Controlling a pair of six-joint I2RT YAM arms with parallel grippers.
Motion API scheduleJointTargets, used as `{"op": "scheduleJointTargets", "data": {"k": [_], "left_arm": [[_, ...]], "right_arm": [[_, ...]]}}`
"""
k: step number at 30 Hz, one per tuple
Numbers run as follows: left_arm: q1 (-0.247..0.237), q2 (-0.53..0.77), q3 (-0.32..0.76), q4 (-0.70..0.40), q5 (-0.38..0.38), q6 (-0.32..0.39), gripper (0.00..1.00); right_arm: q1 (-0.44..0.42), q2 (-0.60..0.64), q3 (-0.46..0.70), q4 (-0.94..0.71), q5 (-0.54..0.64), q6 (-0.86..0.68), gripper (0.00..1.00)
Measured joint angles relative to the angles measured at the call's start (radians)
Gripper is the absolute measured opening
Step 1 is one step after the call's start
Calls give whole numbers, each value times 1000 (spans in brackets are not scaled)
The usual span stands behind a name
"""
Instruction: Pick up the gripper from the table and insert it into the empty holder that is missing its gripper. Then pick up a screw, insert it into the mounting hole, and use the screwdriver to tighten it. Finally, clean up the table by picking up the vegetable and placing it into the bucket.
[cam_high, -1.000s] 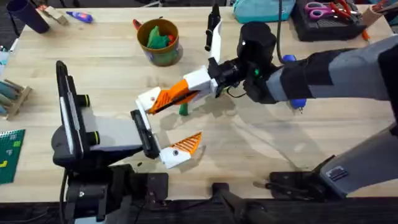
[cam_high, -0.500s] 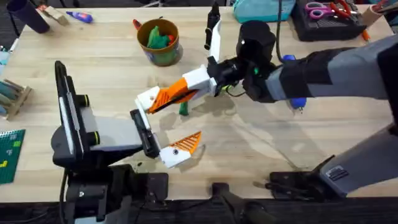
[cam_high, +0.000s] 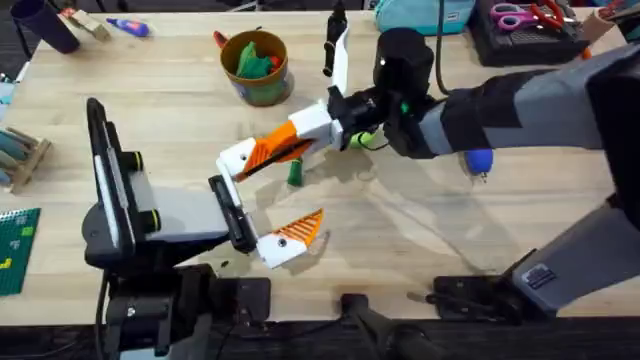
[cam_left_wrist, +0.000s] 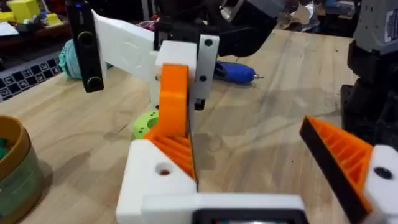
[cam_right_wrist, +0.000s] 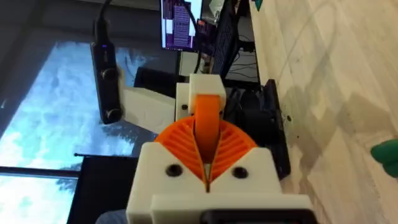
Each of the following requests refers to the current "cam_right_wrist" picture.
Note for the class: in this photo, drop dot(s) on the black keyboard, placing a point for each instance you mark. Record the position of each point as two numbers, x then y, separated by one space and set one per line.
225 37

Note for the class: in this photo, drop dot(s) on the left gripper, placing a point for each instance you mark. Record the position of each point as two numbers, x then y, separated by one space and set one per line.
149 109

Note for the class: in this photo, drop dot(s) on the green toy vegetable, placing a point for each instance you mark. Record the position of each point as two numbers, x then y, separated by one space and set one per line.
387 157

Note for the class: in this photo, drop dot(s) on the black panel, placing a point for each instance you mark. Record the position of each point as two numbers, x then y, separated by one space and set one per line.
102 189

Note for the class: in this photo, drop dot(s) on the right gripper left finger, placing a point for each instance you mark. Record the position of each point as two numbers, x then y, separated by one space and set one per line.
155 174

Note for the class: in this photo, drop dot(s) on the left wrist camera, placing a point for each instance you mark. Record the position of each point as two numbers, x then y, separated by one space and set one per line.
106 84

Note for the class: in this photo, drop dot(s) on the black upright wrist plate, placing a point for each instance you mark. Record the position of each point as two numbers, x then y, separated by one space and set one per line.
278 133

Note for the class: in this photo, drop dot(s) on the small teal object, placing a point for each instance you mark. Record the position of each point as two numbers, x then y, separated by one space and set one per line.
258 3

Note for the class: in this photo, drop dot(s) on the computer monitor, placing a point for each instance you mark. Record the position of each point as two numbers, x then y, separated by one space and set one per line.
180 25

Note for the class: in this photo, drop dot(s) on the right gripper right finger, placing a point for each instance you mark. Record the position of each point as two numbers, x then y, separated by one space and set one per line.
248 174

